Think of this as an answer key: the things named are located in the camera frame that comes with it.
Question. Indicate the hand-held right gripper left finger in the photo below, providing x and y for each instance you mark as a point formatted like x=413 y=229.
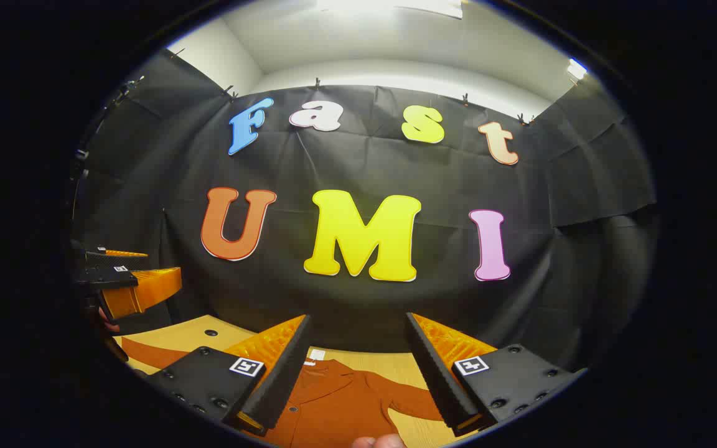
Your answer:
x=284 y=379

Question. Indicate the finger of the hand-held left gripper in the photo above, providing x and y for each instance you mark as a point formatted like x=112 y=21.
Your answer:
x=140 y=289
x=116 y=261

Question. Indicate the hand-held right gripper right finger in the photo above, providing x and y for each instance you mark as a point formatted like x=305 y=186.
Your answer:
x=439 y=379

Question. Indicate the rust orange buttoned garment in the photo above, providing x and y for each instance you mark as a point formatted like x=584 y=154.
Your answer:
x=333 y=404

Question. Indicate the black backdrop cloth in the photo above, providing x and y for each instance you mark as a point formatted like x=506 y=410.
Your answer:
x=365 y=168

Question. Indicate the bright ceiling light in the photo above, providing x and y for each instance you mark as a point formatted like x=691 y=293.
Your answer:
x=389 y=6
x=576 y=68

